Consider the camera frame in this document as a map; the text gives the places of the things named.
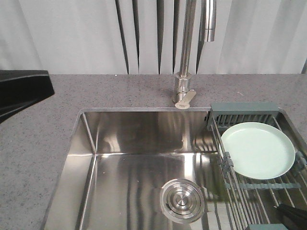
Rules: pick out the chrome kitchen faucet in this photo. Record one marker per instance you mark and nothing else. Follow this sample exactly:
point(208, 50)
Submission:
point(183, 94)

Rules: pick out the light green round plate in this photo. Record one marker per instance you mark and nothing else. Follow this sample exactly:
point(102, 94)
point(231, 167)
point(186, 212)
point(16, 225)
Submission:
point(259, 151)

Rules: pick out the grey metal dish rack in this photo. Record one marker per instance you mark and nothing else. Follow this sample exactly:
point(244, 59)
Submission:
point(253, 202)

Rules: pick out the stainless steel sink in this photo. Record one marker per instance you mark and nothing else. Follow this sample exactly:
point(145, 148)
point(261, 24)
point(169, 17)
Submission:
point(118, 162)

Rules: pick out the round steel sink drain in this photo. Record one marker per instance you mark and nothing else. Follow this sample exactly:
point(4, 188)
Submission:
point(182, 201)

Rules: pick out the white pleated curtain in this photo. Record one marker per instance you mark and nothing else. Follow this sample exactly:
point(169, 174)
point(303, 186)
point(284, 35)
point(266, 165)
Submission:
point(145, 36)

